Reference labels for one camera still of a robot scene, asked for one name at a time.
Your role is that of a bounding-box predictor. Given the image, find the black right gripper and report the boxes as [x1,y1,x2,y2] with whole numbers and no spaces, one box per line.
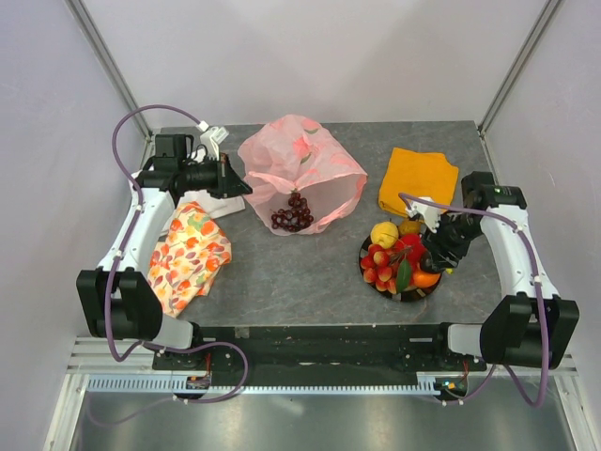
[420,210,485,270]

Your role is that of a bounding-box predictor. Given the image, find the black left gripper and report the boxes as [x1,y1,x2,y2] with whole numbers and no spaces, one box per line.
[179,152,253,200]

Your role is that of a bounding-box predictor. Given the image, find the dark fake plum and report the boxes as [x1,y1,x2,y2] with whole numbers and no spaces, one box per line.
[419,254,439,274]

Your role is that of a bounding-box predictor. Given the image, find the fake orange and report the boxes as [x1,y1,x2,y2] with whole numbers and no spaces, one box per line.
[412,271,441,288]

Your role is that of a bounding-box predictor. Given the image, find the red fake fruit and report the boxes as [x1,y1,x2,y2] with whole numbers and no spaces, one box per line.
[399,234,425,261]

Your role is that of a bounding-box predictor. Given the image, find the brown fake kiwi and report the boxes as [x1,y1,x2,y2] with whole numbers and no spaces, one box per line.
[398,219,423,236]

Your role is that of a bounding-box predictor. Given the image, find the pink plastic bag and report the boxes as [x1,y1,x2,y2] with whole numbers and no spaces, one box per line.
[238,115,367,236]

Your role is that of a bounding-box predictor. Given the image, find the fake purple grapes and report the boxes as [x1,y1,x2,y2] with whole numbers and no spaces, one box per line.
[270,191,315,233]

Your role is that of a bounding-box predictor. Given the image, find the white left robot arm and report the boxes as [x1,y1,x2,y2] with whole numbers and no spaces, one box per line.
[76,127,252,369]

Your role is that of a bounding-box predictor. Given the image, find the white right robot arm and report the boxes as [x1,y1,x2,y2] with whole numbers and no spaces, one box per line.
[408,172,579,370]

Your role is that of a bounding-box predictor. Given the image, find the white cloth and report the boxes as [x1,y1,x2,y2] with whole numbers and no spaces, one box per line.
[153,192,245,236]

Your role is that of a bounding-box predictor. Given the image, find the dark rimmed ceramic plate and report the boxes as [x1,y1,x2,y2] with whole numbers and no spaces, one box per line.
[358,237,442,302]

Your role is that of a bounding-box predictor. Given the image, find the orange cloth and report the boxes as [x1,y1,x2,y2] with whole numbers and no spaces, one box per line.
[378,148,459,218]

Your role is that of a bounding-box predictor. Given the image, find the floral patterned cloth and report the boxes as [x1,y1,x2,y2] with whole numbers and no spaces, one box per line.
[146,202,232,318]

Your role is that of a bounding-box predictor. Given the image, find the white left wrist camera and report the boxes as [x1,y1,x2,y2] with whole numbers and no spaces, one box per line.
[196,121,229,160]

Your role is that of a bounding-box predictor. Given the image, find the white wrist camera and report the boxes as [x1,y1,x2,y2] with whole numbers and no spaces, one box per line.
[402,196,446,233]
[196,121,229,160]

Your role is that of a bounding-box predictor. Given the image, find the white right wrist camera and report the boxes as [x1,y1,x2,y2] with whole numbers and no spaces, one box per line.
[402,196,446,233]

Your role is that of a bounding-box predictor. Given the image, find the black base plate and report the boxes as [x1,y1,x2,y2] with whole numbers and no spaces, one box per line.
[152,321,487,377]

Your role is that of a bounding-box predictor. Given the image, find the grey cable duct rail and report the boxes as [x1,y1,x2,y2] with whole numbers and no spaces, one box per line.
[86,374,452,396]

